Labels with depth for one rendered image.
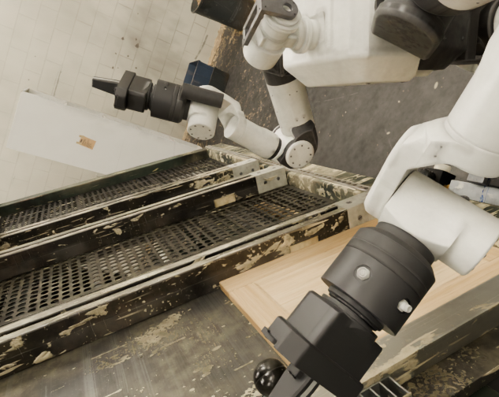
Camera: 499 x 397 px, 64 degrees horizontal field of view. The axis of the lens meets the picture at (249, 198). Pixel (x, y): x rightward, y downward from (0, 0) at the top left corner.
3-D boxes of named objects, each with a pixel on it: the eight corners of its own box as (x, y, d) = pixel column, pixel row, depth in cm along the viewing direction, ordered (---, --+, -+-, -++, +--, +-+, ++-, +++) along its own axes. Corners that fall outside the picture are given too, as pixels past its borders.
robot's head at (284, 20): (282, 31, 73) (242, 22, 70) (304, -5, 65) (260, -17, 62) (284, 61, 71) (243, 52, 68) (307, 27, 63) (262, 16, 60)
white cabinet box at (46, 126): (213, 154, 478) (21, 90, 384) (196, 199, 487) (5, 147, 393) (199, 145, 532) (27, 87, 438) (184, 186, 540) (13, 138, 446)
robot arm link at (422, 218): (446, 312, 34) (520, 210, 36) (342, 237, 38) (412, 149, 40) (423, 320, 44) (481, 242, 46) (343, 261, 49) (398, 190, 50)
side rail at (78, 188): (211, 167, 236) (206, 149, 232) (5, 228, 197) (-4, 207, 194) (206, 165, 243) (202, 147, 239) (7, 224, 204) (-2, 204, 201)
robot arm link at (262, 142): (227, 134, 106) (281, 163, 116) (237, 150, 98) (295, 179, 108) (248, 100, 103) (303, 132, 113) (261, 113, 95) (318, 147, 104)
